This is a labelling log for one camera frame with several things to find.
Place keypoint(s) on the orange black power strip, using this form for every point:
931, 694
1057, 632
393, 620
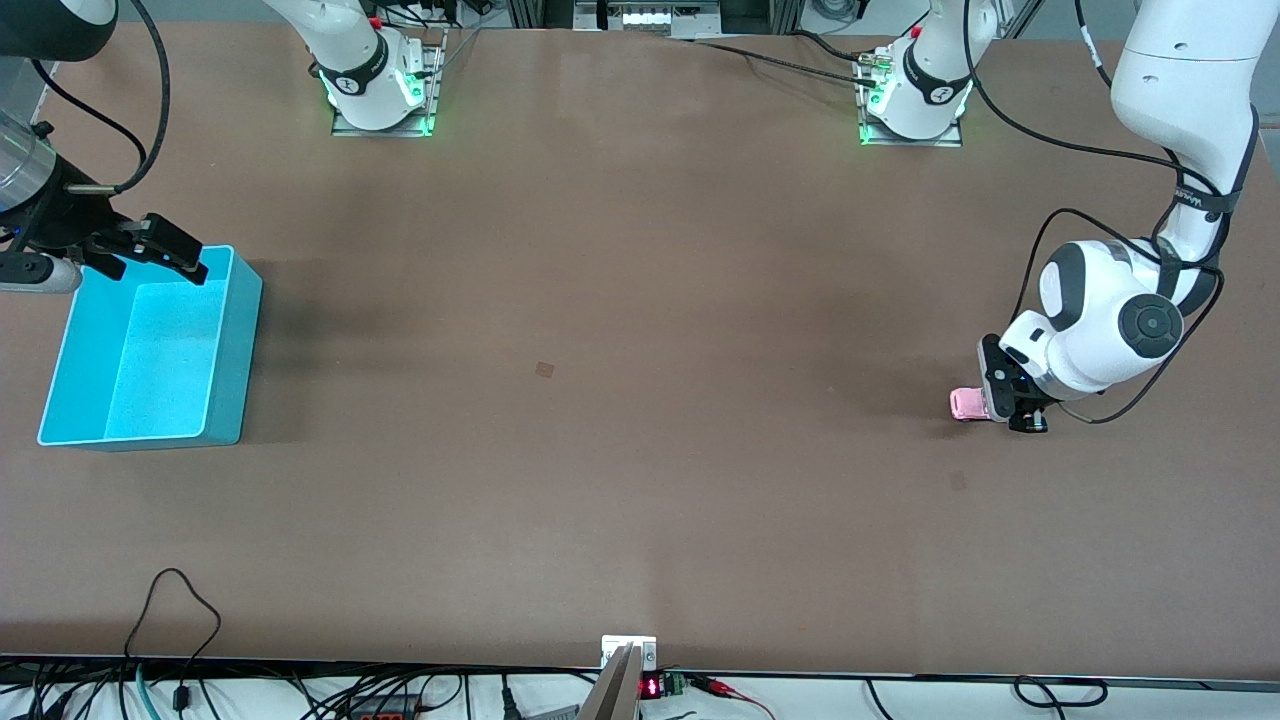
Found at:
385, 714

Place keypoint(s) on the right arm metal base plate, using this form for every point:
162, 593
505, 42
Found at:
385, 128

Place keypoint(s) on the pink jeep toy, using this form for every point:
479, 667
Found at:
965, 404

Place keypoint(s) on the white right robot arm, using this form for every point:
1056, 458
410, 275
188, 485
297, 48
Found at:
350, 50

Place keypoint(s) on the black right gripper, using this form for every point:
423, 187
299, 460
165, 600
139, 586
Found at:
62, 222

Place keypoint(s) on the metal frame with equipment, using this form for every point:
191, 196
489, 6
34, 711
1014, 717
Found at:
650, 18

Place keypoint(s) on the red digit display module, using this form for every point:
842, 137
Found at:
650, 687

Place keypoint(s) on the teal plastic bin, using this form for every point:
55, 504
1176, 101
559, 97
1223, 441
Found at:
150, 370

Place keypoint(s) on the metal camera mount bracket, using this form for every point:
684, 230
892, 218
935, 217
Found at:
630, 648

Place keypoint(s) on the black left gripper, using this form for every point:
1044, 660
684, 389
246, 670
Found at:
1029, 420

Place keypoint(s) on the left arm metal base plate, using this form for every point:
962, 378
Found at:
910, 142

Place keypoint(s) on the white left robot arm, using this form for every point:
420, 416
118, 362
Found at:
1180, 60

